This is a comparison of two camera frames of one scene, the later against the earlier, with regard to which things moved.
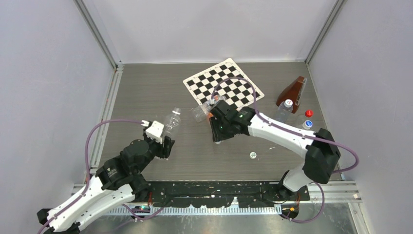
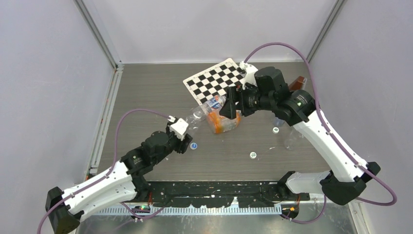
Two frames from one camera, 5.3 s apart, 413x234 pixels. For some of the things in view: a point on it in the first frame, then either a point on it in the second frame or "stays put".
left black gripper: (165, 149) -> (181, 145)
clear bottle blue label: (200, 112) stays put
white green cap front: (253, 155) stays put
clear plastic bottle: (173, 122) -> (193, 122)
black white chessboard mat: (225, 80) stays put
